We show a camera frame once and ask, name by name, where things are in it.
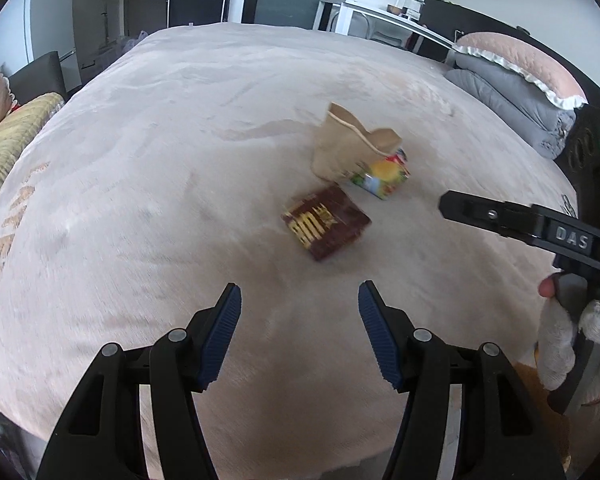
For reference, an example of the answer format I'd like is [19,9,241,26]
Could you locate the colourful juice carton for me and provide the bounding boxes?
[350,148,410,200]

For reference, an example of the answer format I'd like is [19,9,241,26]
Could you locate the brown paper bag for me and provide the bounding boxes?
[311,103,402,182]

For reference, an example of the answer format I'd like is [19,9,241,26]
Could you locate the dark brown snack packet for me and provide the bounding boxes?
[282,183,372,261]

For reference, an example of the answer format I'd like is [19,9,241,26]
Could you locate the white gloved right hand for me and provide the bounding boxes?
[536,273,600,405]

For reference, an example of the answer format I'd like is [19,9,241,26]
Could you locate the pink frilled pillow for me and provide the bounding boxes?
[453,32,588,110]

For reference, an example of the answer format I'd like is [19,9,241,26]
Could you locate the black headboard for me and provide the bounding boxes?
[419,0,600,109]

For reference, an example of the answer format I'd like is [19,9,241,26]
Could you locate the beige plush bed blanket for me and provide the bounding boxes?
[0,24,576,479]

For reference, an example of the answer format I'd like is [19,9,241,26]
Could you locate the white desk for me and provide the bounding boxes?
[312,0,454,53]

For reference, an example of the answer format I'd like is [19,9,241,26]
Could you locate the yellow quilted cushion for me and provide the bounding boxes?
[0,92,65,189]

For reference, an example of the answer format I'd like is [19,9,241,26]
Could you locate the black sofa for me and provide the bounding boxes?
[8,51,68,105]

